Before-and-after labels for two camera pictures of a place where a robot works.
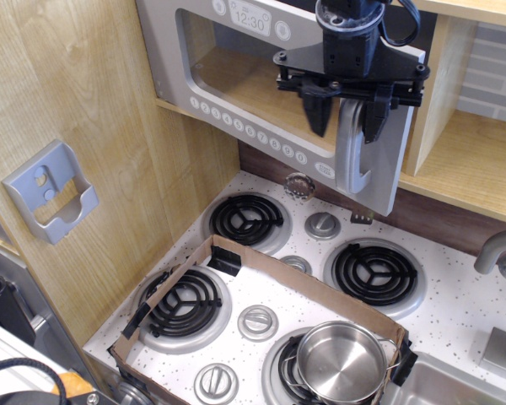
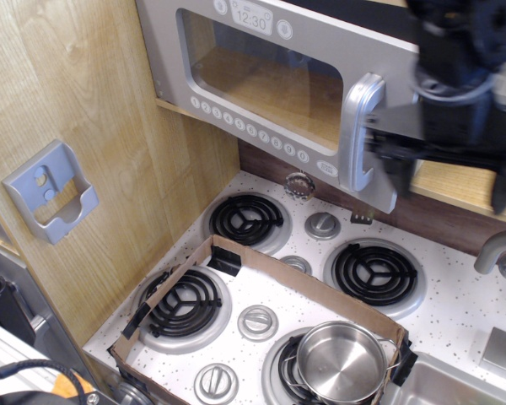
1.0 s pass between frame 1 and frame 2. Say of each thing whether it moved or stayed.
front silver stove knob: stayed
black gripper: moved
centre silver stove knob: stayed
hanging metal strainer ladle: stayed
